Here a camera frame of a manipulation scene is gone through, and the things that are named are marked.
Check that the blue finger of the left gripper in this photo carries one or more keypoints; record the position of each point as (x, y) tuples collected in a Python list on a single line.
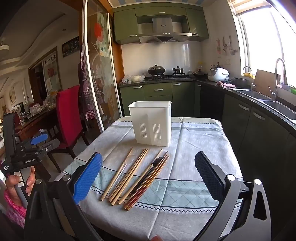
[(39, 139), (49, 146)]

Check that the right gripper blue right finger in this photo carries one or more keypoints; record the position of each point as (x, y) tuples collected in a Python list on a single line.
[(212, 176)]

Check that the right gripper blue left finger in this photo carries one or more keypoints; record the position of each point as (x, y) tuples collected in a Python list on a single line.
[(84, 176)]

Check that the clear plastic spoon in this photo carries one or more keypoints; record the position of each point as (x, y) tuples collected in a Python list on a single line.
[(118, 176)]

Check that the black plastic spoon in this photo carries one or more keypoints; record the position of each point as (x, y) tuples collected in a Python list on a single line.
[(155, 162)]

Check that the pink sleeve left forearm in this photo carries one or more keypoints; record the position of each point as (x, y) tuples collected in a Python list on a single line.
[(16, 214)]

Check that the red checkered kitchen cloth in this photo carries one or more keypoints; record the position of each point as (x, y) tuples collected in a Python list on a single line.
[(225, 85)]

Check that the chrome kitchen faucet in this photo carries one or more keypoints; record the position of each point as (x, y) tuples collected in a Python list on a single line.
[(274, 93)]

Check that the person's left hand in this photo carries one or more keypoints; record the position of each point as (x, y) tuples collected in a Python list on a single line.
[(13, 180)]

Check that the red upholstered chair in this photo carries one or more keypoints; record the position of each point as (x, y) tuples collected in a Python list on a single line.
[(70, 126)]

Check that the hanging checkered apron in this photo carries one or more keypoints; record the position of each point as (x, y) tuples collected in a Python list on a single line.
[(87, 105)]

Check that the patterned grey tablecloth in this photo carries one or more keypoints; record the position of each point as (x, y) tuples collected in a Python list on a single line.
[(177, 204)]

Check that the white plastic utensil holder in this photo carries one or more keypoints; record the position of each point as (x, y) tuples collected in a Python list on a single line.
[(151, 121)]

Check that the green lower cabinets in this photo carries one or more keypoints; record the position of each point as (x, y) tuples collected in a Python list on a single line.
[(184, 96)]

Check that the green cabinets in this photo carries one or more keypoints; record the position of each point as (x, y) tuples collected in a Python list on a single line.
[(125, 19), (184, 96)]

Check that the white plastic bags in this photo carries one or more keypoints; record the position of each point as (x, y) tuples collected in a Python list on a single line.
[(133, 78)]

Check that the stainless steel sink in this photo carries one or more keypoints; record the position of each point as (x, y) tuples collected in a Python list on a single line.
[(284, 111)]

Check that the small chrome faucet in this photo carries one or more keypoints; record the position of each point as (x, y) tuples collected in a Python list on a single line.
[(250, 76)]

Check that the white rice cooker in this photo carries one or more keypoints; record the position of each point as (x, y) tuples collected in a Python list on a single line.
[(218, 74)]

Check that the dark pan with lid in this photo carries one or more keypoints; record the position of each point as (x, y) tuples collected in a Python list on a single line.
[(200, 75)]

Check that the wooden cutting board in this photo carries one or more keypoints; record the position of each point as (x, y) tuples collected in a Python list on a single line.
[(264, 79)]

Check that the small black pot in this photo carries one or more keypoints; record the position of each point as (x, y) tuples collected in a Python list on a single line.
[(178, 71)]

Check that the floral glass sliding door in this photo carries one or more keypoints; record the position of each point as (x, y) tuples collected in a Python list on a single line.
[(99, 63)]

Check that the black wok with lid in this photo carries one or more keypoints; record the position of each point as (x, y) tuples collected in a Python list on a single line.
[(156, 70)]

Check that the green upper cabinets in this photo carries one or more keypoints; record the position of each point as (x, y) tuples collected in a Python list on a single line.
[(125, 19)]

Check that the steel range hood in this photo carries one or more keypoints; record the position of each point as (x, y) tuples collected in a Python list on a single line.
[(163, 29)]

